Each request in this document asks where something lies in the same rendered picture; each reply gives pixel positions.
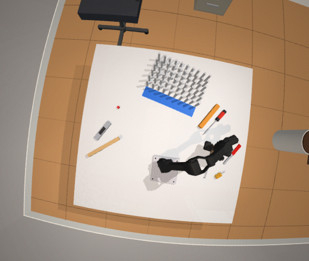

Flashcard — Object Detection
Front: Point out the orange flat bar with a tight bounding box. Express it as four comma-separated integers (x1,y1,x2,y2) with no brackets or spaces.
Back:
198,104,220,129

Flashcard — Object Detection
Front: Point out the red screwdriver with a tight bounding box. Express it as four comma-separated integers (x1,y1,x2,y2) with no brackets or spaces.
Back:
204,110,227,134

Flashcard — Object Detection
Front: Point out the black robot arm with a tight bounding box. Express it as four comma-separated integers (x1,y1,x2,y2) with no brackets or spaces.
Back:
157,135,239,176

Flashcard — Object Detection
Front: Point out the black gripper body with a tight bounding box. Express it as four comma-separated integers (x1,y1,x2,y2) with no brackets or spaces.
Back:
203,141,231,157

